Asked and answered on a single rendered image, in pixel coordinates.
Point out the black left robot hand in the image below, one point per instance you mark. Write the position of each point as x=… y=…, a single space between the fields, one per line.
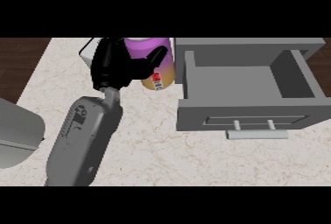
x=109 y=65

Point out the purple and orange can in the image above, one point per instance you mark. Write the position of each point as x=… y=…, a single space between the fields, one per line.
x=143 y=48

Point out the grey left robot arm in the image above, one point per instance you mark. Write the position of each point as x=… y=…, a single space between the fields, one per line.
x=84 y=137

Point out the grey open drawer box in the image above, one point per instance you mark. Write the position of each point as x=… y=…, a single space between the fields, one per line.
x=232 y=83

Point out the white box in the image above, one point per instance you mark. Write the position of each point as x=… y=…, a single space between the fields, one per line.
x=87 y=51

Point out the grey cabinet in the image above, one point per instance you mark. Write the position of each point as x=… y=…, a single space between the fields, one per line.
x=232 y=45

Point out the pale grey rounded appliance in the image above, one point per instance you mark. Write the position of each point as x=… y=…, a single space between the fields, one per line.
x=16 y=134

